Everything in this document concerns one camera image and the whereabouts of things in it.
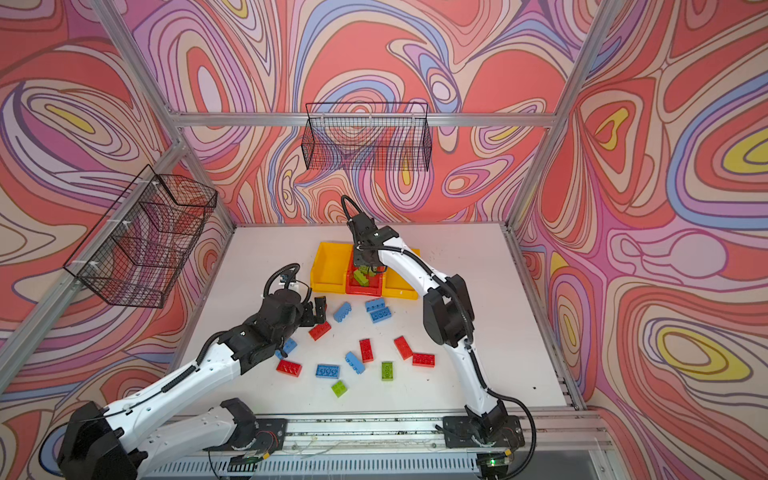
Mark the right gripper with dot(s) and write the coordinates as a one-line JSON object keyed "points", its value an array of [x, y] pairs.
{"points": [[359, 259]]}

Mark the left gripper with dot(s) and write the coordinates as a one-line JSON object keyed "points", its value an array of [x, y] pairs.
{"points": [[311, 320]]}

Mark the red lego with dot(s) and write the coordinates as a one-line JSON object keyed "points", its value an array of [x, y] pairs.
{"points": [[366, 351], [318, 331], [403, 348], [289, 368], [423, 360]]}

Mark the green lego small bottom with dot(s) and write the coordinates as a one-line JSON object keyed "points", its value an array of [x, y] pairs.
{"points": [[339, 388]]}

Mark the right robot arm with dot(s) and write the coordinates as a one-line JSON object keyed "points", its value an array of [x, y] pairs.
{"points": [[448, 317]]}

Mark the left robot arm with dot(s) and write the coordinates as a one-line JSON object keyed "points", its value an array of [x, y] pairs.
{"points": [[132, 437]]}

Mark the red middle bin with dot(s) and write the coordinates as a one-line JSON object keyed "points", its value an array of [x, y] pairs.
{"points": [[351, 288]]}

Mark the left yellow bin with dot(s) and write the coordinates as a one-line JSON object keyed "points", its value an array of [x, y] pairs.
{"points": [[330, 267]]}

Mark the yellow bin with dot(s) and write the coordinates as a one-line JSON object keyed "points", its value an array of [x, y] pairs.
{"points": [[395, 287], [330, 267]]}

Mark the right yellow bin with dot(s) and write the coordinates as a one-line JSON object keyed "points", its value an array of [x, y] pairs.
{"points": [[395, 287]]}

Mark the blue lego bottom underside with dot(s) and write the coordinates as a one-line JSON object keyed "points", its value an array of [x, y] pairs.
{"points": [[327, 371]]}

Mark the blue lego bottom tilted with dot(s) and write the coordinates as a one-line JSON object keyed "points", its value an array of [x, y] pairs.
{"points": [[355, 363]]}

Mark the blue lego studs up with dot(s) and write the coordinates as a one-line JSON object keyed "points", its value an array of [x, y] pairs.
{"points": [[375, 304]]}

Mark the blue lego underside up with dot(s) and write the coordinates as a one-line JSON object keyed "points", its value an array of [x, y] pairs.
{"points": [[380, 315]]}

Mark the back wire basket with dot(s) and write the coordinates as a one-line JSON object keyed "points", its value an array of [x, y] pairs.
{"points": [[367, 136]]}

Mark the wire basket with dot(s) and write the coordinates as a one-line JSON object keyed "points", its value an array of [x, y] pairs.
{"points": [[367, 136], [140, 250]]}

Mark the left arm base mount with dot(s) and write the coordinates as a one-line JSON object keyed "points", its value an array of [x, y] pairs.
{"points": [[248, 448]]}

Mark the left wire basket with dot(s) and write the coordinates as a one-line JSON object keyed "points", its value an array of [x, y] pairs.
{"points": [[140, 250]]}

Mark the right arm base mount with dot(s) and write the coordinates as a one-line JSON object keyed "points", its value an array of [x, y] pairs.
{"points": [[463, 432]]}

